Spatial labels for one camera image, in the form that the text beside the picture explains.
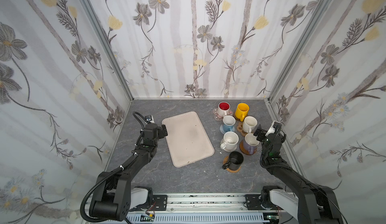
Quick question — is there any white mug grey rim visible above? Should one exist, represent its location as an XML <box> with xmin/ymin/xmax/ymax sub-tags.
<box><xmin>241</xmin><ymin>133</ymin><xmax>260</xmax><ymax>155</ymax></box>

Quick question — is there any plain white mug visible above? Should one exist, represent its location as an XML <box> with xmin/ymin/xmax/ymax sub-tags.
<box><xmin>242</xmin><ymin>116</ymin><xmax>258</xmax><ymax>133</ymax></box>

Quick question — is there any glossy brown round coaster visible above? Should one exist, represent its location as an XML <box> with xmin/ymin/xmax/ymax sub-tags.
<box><xmin>239</xmin><ymin>141</ymin><xmax>257</xmax><ymax>156</ymax></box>

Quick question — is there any brown paw cork coaster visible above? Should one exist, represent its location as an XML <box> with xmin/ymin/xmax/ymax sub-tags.
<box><xmin>236</xmin><ymin>122</ymin><xmax>247</xmax><ymax>137</ymax></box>

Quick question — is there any beige rectangular serving tray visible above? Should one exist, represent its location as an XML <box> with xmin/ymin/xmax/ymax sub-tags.
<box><xmin>162</xmin><ymin>111</ymin><xmax>215</xmax><ymax>168</ymax></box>

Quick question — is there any plain wooden round coaster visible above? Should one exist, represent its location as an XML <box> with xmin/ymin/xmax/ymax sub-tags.
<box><xmin>234</xmin><ymin>115</ymin><xmax>245</xmax><ymax>122</ymax></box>

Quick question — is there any yellow mug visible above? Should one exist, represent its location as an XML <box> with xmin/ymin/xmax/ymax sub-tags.
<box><xmin>234</xmin><ymin>103</ymin><xmax>249</xmax><ymax>120</ymax></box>

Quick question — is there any speckled white mug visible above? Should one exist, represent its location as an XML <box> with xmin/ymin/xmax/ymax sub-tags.
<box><xmin>220</xmin><ymin>131</ymin><xmax>239</xmax><ymax>152</ymax></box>

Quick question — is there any blue patterned mug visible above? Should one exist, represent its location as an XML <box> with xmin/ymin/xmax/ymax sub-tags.
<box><xmin>223</xmin><ymin>115</ymin><xmax>236</xmax><ymax>127</ymax></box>

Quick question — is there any black mug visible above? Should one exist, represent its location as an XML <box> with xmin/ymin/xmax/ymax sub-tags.
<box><xmin>222</xmin><ymin>151</ymin><xmax>244</xmax><ymax>170</ymax></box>

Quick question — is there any wicker rattan round coaster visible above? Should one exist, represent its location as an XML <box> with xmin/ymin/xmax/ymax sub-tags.
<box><xmin>223</xmin><ymin>156</ymin><xmax>241</xmax><ymax>173</ymax></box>

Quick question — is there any white mug red inside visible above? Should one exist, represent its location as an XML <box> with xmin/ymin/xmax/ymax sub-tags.
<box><xmin>216</xmin><ymin>102</ymin><xmax>231</xmax><ymax>118</ymax></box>

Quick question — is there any pink flower silicone coaster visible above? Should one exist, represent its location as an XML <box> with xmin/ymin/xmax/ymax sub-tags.
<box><xmin>213</xmin><ymin>108</ymin><xmax>233</xmax><ymax>121</ymax></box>

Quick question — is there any light blue woven coaster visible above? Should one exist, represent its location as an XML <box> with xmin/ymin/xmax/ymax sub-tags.
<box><xmin>220</xmin><ymin>124</ymin><xmax>235</xmax><ymax>134</ymax></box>

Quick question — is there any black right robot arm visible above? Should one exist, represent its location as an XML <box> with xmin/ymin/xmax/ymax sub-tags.
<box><xmin>253</xmin><ymin>121</ymin><xmax>346</xmax><ymax>224</ymax></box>

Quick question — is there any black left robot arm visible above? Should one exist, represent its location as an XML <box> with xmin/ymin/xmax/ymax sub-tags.
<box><xmin>80</xmin><ymin>123</ymin><xmax>168</xmax><ymax>223</ymax></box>

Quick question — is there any left black corrugated cable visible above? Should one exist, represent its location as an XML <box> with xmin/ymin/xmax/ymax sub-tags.
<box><xmin>132</xmin><ymin>111</ymin><xmax>147</xmax><ymax>131</ymax></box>

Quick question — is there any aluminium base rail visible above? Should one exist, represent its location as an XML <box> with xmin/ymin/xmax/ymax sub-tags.
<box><xmin>81</xmin><ymin>193</ymin><xmax>335</xmax><ymax>224</ymax></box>

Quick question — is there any white ventilated cable duct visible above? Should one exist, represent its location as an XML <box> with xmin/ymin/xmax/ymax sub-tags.
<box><xmin>127</xmin><ymin>213</ymin><xmax>270</xmax><ymax>224</ymax></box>

